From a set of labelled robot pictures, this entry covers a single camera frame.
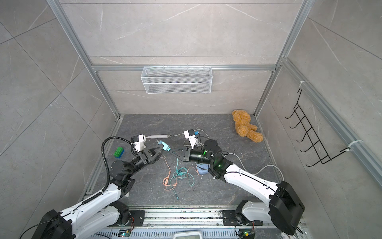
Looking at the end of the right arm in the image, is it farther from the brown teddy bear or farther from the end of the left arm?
the brown teddy bear

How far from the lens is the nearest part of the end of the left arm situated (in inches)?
23.8

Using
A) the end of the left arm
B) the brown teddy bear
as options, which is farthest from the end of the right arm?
the brown teddy bear

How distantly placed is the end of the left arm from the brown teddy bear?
1.79 ft

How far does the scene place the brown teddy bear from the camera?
95 cm
